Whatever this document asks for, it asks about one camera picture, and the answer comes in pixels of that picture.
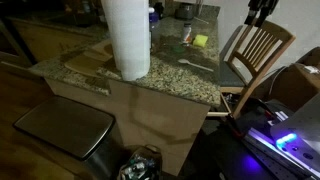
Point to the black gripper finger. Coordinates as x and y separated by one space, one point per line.
264 13
251 17

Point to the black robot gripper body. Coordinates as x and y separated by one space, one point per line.
256 5

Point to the small white orange bottle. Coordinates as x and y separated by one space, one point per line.
186 38

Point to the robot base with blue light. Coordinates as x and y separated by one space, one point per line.
292 138

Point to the wooden slat-back chair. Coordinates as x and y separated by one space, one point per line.
257 49

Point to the yellow sponge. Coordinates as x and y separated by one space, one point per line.
200 40

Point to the dark metal pot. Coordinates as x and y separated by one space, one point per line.
185 11

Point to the brown cardboard box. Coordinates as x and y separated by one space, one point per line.
295 86

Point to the green round coaster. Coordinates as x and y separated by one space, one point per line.
178 48

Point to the white plastic spoon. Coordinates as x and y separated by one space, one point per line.
184 61

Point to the blue-lid plastic jar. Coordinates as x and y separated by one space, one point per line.
154 28

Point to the white paper towel roll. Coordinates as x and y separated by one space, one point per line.
128 24

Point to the wooden cutting board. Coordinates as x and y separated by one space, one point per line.
90 60

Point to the bag of recyclables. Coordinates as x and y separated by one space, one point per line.
145 163

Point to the stainless steel trash can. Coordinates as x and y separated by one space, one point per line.
76 136

